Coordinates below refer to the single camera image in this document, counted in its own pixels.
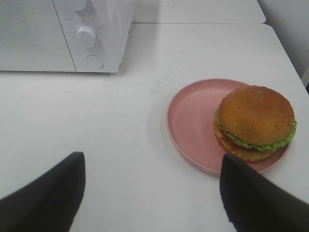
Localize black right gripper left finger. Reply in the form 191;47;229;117
0;152;85;232

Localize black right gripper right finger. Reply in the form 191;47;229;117
220;154;309;232

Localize burger with lettuce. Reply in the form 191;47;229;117
213;86;297;162

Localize pink round plate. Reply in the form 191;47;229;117
166;79;291;175

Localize white round door button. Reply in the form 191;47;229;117
86;55;104;69

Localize white microwave door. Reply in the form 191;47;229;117
0;0;75;72

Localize white microwave oven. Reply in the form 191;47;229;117
0;0;134;73

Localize white lower microwave knob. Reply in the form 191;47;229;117
75;26;98;48

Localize white microwave knob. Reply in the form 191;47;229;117
71;0;87;11
75;26;98;48

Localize white upper microwave knob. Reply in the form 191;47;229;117
71;0;87;11

